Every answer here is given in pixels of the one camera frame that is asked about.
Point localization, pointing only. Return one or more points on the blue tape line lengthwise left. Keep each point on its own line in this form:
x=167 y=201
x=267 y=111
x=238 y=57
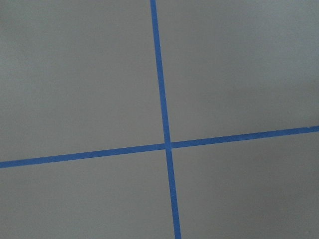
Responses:
x=165 y=123

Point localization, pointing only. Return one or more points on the blue tape line crosswise left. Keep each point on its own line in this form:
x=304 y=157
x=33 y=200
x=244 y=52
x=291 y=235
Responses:
x=157 y=147

